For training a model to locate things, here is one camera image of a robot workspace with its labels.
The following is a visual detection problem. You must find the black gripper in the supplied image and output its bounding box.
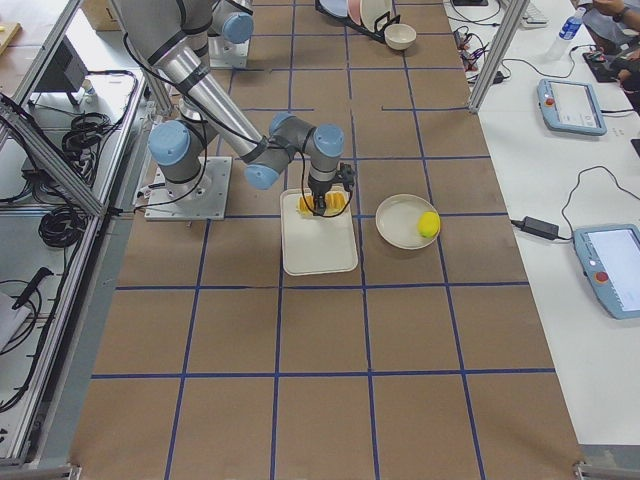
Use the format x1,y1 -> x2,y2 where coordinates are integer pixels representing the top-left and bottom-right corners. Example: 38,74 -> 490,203
307,162 -> 355,216

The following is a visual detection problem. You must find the orange striped bread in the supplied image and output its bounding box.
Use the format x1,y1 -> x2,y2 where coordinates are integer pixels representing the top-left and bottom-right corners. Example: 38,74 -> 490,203
296,191 -> 348,217

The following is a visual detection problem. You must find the blue plate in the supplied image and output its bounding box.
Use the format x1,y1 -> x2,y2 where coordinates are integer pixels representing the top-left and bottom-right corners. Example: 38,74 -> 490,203
319,0 -> 348,18

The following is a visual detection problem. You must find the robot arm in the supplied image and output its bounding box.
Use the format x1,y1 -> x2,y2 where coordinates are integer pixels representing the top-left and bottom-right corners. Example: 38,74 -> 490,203
114,0 -> 355,218
208,0 -> 254,44

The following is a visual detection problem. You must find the white shallow bowl plate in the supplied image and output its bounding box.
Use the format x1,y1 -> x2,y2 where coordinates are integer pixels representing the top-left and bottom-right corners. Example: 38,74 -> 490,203
375,194 -> 439,250

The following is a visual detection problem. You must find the cream white plate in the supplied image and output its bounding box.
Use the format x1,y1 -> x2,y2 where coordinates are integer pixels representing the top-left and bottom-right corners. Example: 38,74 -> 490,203
360,0 -> 392,32

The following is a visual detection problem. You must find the pink plate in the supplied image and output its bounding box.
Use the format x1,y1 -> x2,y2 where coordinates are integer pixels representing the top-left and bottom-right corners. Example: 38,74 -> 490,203
347,0 -> 362,26

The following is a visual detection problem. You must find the white rectangular tray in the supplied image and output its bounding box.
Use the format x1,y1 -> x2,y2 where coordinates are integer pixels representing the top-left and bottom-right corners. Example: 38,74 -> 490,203
280,188 -> 358,276

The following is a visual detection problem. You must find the yellow lemon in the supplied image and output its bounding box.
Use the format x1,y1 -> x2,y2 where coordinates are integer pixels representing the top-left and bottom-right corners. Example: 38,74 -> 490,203
417,211 -> 441,238

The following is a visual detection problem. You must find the small white bowl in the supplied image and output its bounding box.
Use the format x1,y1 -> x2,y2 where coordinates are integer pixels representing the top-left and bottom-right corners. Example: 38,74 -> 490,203
384,23 -> 417,51

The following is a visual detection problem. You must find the black dish rack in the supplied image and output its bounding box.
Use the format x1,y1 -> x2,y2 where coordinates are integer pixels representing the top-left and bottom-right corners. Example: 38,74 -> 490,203
314,0 -> 400,43

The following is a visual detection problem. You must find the black power adapter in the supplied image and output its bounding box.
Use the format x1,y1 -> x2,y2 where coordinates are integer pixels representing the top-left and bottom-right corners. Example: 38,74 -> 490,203
521,216 -> 559,240

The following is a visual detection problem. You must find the teach pendant tablet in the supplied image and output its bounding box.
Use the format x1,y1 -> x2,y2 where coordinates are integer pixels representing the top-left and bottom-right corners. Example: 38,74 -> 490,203
573,224 -> 639,320
536,78 -> 607,136

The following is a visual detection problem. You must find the plastic water bottle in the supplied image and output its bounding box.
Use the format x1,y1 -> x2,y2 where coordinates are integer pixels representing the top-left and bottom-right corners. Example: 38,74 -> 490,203
546,6 -> 587,60

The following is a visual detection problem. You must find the cardboard box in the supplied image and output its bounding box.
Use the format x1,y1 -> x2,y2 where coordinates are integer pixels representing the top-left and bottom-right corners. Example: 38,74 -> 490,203
80,0 -> 126,32

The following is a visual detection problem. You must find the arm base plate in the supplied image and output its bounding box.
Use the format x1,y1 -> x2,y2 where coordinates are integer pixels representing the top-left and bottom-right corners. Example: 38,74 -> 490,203
208,36 -> 250,69
144,157 -> 233,221

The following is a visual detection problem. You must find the aluminium frame post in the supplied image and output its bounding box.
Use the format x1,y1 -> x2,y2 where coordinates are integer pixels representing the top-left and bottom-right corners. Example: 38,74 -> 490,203
468,0 -> 528,114

